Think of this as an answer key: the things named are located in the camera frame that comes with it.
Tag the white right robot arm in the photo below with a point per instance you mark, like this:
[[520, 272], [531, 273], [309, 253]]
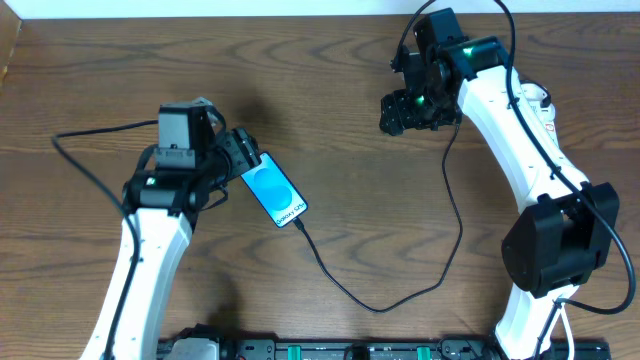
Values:
[[562, 234]]

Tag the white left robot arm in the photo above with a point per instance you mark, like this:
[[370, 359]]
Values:
[[195, 155]]

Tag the white power strip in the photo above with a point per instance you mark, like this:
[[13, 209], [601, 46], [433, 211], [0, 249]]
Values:
[[539, 98]]

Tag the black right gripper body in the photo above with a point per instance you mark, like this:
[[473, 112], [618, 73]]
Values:
[[396, 115]]

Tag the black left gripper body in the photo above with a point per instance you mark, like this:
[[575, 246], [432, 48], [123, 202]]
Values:
[[245, 151]]

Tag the blue smartphone lit screen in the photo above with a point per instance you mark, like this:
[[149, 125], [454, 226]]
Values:
[[277, 195]]

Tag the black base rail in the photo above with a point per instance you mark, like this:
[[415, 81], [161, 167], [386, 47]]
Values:
[[207, 342]]

